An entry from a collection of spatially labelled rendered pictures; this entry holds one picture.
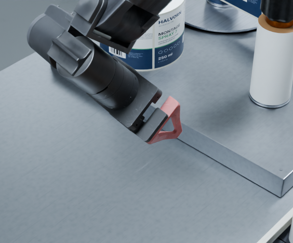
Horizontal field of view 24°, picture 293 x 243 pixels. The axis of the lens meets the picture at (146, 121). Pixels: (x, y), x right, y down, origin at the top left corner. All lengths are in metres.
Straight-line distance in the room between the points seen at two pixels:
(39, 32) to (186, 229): 0.55
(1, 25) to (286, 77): 2.24
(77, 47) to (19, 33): 2.58
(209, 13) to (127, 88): 0.92
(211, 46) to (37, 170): 0.54
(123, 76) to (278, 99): 0.66
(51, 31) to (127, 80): 0.11
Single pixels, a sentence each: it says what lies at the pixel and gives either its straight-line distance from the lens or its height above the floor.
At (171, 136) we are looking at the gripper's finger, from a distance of 0.97.
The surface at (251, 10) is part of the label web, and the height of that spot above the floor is 0.93.
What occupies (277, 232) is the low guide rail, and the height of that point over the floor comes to 0.91.
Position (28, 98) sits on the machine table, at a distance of 1.63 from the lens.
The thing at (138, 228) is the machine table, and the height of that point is 0.83.
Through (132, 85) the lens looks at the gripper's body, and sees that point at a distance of 0.91.
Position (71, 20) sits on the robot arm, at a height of 1.36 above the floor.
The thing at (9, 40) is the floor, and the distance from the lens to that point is 3.40.
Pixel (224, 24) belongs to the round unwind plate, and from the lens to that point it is 1.76.
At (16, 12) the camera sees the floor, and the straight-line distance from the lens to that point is 3.61.
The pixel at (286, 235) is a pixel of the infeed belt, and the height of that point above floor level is 0.88.
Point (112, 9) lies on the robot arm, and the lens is 0.83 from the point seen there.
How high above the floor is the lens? 1.81
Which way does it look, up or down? 39 degrees down
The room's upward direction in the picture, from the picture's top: straight up
